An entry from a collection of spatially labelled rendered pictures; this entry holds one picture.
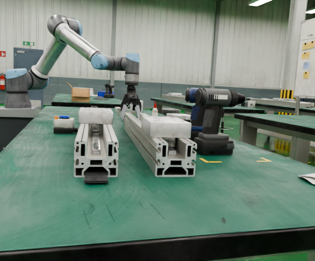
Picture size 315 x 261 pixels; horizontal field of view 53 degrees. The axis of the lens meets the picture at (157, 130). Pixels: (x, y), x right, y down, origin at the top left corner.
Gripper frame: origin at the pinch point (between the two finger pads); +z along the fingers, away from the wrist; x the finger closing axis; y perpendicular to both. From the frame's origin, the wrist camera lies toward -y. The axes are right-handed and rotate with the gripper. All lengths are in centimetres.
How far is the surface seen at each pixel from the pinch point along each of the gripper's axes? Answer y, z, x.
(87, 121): -66, -6, 22
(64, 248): -129, 4, 23
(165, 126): -91, -8, 2
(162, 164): -98, 0, 4
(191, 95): -51, -16, -17
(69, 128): -32.9, 1.0, 29.8
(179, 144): -92, -4, -2
